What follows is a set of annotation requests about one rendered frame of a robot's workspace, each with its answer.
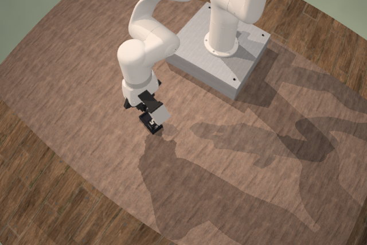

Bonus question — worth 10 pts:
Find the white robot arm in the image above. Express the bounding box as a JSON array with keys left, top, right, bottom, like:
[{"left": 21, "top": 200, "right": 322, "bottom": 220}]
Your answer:
[{"left": 117, "top": 0, "right": 266, "bottom": 126}]

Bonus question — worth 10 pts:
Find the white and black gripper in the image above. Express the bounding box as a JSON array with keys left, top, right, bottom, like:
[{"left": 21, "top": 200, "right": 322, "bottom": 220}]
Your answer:
[{"left": 122, "top": 70, "right": 162, "bottom": 112}]

